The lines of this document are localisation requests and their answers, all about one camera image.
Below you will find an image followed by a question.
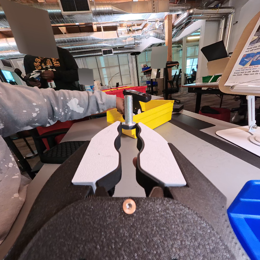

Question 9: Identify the office desk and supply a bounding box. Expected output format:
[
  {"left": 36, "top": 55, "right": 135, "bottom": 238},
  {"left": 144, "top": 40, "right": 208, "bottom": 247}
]
[{"left": 181, "top": 82, "right": 224, "bottom": 113}]

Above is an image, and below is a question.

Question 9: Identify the silver pipe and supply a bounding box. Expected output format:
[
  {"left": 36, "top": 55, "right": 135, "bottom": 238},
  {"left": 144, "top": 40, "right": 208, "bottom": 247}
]
[{"left": 173, "top": 7, "right": 235, "bottom": 47}]

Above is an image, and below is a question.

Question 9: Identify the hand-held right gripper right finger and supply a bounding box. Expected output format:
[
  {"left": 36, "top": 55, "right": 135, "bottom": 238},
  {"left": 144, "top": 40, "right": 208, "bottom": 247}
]
[{"left": 136, "top": 121, "right": 187, "bottom": 195}]

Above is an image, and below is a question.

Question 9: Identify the silver hex bolt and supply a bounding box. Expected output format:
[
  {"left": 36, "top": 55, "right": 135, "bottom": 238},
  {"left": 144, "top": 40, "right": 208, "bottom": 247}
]
[{"left": 121, "top": 95, "right": 136, "bottom": 130}]

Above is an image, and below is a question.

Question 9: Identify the person's left hand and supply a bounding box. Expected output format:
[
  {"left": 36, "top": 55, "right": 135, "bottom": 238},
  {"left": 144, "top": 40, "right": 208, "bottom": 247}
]
[{"left": 116, "top": 97, "right": 125, "bottom": 115}]

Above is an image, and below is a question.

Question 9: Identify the yellow storage bin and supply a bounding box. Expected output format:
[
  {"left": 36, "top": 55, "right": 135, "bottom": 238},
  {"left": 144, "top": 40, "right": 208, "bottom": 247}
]
[{"left": 107, "top": 100, "right": 175, "bottom": 139}]

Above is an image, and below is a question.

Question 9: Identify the wooden support post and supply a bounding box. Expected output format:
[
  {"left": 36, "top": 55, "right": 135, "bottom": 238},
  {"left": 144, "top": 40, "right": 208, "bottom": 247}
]
[{"left": 165, "top": 15, "right": 173, "bottom": 61}]

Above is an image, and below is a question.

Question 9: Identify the ceiling vent grille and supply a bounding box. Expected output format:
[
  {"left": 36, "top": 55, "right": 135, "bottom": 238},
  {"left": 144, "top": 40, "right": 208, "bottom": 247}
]
[{"left": 58, "top": 0, "right": 92, "bottom": 13}]

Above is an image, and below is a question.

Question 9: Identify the black office chair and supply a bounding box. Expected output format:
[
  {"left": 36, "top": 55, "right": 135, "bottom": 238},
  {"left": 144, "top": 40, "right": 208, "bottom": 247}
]
[{"left": 162, "top": 69, "right": 182, "bottom": 104}]

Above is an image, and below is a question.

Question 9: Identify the beige panel stand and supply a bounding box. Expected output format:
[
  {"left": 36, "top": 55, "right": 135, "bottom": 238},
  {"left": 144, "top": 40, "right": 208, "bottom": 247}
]
[{"left": 219, "top": 11, "right": 260, "bottom": 134}]

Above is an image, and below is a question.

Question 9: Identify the person's left forearm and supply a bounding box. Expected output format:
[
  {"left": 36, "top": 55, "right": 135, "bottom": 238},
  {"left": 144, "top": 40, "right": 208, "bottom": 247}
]
[{"left": 0, "top": 81, "right": 117, "bottom": 138}]

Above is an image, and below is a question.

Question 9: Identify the black panel wooden stand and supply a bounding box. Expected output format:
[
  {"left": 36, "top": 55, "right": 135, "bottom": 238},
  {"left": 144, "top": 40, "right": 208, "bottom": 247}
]
[{"left": 201, "top": 40, "right": 231, "bottom": 82}]

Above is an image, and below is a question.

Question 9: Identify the silver air duct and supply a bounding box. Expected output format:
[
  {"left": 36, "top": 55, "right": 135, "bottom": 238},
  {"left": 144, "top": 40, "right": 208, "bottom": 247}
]
[
  {"left": 49, "top": 0, "right": 191, "bottom": 26},
  {"left": 0, "top": 32, "right": 142, "bottom": 59}
]

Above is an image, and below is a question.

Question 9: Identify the white stand base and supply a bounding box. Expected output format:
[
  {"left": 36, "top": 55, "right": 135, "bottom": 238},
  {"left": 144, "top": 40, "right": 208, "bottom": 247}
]
[{"left": 216, "top": 126, "right": 260, "bottom": 157}]

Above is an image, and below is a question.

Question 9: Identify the black floor lamp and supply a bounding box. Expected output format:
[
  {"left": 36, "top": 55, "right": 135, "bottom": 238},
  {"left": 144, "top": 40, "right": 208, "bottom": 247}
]
[{"left": 130, "top": 51, "right": 141, "bottom": 87}]

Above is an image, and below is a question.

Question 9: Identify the red storage tub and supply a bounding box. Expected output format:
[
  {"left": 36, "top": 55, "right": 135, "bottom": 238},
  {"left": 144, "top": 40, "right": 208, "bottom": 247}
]
[{"left": 102, "top": 86, "right": 147, "bottom": 99}]

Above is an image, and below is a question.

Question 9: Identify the blue storage bin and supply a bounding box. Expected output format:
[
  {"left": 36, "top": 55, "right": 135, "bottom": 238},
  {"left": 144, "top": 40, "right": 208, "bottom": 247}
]
[{"left": 227, "top": 180, "right": 260, "bottom": 260}]

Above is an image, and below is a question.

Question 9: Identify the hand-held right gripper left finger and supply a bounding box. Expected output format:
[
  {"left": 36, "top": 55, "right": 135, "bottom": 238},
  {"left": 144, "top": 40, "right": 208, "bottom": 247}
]
[{"left": 71, "top": 121, "right": 122, "bottom": 193}]

